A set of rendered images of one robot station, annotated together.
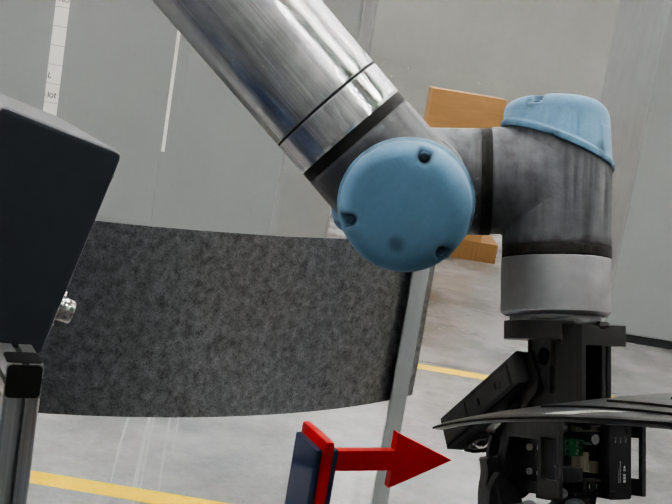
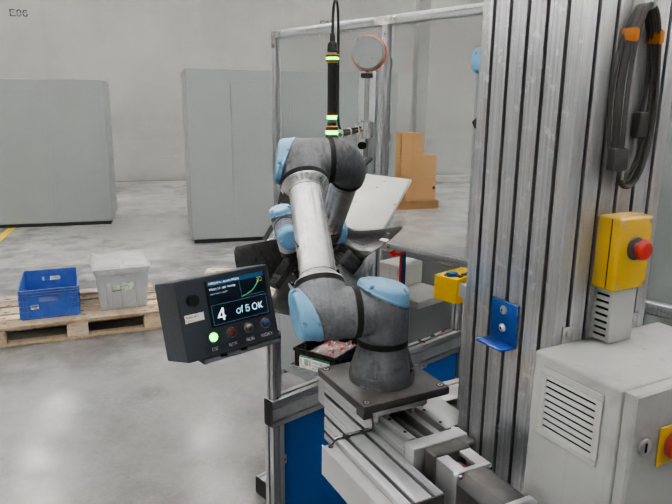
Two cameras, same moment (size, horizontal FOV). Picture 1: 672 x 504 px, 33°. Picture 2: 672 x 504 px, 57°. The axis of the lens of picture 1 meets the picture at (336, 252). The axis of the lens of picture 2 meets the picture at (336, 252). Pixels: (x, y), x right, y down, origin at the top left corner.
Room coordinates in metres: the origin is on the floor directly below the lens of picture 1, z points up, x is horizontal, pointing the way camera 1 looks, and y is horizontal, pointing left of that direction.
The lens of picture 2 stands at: (1.18, 1.80, 1.65)
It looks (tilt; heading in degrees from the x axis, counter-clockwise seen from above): 13 degrees down; 254
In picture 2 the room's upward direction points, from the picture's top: 1 degrees clockwise
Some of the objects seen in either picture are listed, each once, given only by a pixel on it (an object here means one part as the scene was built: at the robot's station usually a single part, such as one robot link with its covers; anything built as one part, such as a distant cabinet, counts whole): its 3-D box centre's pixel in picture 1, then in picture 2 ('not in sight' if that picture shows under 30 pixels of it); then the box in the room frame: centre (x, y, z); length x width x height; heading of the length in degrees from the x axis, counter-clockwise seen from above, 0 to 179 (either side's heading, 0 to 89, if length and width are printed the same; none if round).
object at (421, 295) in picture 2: not in sight; (404, 290); (0.15, -0.66, 0.85); 0.36 x 0.24 x 0.03; 116
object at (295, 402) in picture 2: not in sight; (381, 368); (0.52, 0.05, 0.82); 0.90 x 0.04 x 0.08; 26
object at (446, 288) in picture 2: not in sight; (458, 286); (0.16, -0.12, 1.02); 0.16 x 0.10 x 0.11; 26
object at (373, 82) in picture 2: not in sight; (364, 264); (0.24, -0.95, 0.90); 0.08 x 0.06 x 1.80; 151
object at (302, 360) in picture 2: not in sight; (332, 352); (0.65, -0.07, 0.85); 0.22 x 0.17 x 0.07; 41
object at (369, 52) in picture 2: not in sight; (368, 52); (0.24, -0.95, 1.88); 0.16 x 0.07 x 0.16; 151
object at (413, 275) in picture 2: not in sight; (397, 271); (0.15, -0.74, 0.92); 0.17 x 0.16 x 0.11; 26
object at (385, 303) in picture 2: not in sight; (380, 308); (0.72, 0.55, 1.20); 0.13 x 0.12 x 0.14; 176
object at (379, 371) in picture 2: not in sight; (382, 356); (0.71, 0.55, 1.09); 0.15 x 0.15 x 0.10
